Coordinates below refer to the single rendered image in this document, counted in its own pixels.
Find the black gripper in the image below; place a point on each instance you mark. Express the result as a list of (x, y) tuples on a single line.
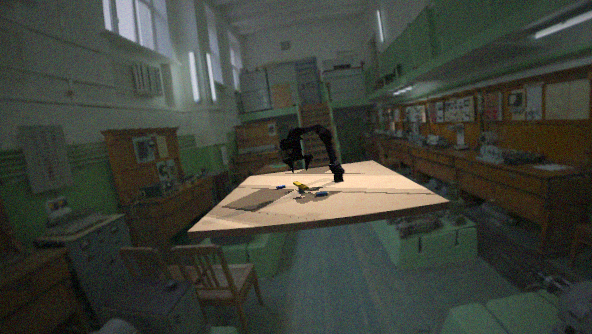
[(297, 155)]

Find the yellow bar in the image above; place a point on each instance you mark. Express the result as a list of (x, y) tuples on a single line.
[(300, 185)]

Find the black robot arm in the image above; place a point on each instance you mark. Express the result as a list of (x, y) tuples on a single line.
[(325, 135)]

